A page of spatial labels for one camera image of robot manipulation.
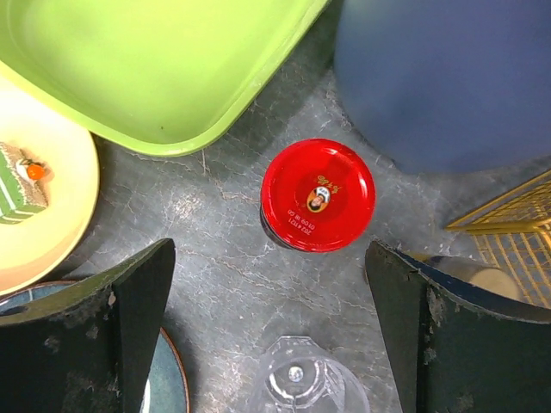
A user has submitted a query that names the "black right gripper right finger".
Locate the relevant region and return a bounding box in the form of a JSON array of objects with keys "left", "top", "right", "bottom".
[{"left": 365, "top": 241, "right": 550, "bottom": 412}]

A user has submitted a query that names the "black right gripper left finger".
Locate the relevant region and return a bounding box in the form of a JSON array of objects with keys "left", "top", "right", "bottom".
[{"left": 1, "top": 238, "right": 176, "bottom": 412}]

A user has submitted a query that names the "small brown bottle tan cap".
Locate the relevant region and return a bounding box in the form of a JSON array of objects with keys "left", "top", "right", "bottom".
[{"left": 411, "top": 253, "right": 523, "bottom": 301}]

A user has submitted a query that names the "blue ceramic plate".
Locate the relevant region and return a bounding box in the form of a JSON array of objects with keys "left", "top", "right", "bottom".
[{"left": 1, "top": 280, "right": 189, "bottom": 413}]

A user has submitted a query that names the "red lid sauce jar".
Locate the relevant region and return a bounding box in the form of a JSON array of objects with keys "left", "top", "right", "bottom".
[{"left": 259, "top": 139, "right": 376, "bottom": 253}]

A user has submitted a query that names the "beige plate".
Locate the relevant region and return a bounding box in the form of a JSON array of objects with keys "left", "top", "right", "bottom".
[{"left": 1, "top": 78, "right": 99, "bottom": 295}]

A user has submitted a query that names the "clear glass cup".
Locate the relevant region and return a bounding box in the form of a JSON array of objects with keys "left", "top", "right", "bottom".
[{"left": 246, "top": 336, "right": 370, "bottom": 413}]

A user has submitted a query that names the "green layered cake slice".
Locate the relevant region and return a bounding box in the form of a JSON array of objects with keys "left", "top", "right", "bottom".
[{"left": 1, "top": 142, "right": 48, "bottom": 225}]

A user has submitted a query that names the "blue trash bin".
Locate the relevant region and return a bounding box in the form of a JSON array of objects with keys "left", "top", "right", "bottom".
[{"left": 334, "top": 1, "right": 550, "bottom": 174}]

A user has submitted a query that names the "green plastic basin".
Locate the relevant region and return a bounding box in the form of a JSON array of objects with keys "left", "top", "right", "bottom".
[{"left": 1, "top": 1, "right": 326, "bottom": 157}]

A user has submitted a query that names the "yellow wire basket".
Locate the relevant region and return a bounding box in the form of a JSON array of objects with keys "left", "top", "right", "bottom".
[{"left": 445, "top": 170, "right": 550, "bottom": 308}]

